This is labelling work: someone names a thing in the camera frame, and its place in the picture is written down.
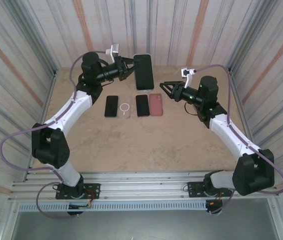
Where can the pink phone case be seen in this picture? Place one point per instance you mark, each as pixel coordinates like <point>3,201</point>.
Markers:
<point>156,106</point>

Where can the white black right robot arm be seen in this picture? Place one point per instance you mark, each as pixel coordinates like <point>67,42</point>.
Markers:
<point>234,137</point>

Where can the aluminium side rail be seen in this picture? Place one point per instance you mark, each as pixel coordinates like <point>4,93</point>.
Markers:
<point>52,83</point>
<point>240,105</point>

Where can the aluminium extrusion rail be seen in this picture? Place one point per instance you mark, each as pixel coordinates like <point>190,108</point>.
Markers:
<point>136,175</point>
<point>141,186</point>
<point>141,197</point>

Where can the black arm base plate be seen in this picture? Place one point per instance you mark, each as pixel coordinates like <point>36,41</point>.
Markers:
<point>194,187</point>
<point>94,188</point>

